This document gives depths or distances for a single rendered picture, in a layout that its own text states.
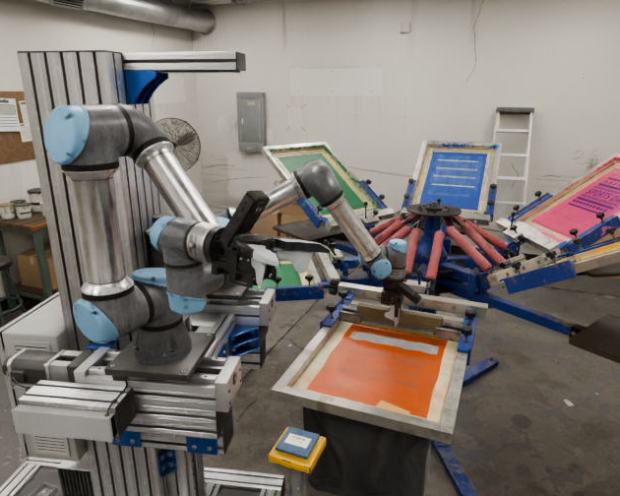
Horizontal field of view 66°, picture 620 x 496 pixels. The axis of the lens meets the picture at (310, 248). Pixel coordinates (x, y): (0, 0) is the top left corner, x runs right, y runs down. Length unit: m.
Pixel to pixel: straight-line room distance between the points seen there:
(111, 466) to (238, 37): 5.80
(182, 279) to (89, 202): 0.29
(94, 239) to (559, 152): 5.37
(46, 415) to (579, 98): 5.55
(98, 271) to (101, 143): 0.28
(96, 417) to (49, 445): 0.57
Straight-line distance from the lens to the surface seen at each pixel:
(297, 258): 0.87
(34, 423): 1.46
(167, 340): 1.32
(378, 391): 1.73
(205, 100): 7.17
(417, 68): 6.05
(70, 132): 1.08
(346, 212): 1.72
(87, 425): 1.38
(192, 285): 0.98
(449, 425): 1.57
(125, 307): 1.20
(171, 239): 0.95
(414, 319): 2.05
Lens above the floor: 1.93
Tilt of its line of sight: 18 degrees down
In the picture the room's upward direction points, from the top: straight up
